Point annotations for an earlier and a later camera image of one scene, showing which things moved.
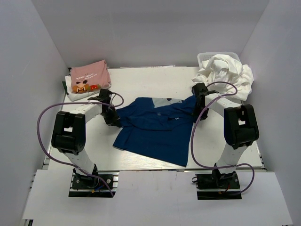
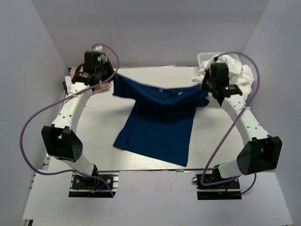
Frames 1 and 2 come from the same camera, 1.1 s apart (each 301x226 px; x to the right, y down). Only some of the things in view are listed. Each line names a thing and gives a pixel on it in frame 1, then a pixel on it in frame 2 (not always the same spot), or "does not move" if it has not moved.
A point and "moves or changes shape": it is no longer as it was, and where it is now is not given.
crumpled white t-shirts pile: [225, 68] does not move
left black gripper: [114, 121] to [106, 62]
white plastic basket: [205, 56] does not move
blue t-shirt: [158, 128] moves or changes shape
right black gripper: [195, 113] to [203, 85]
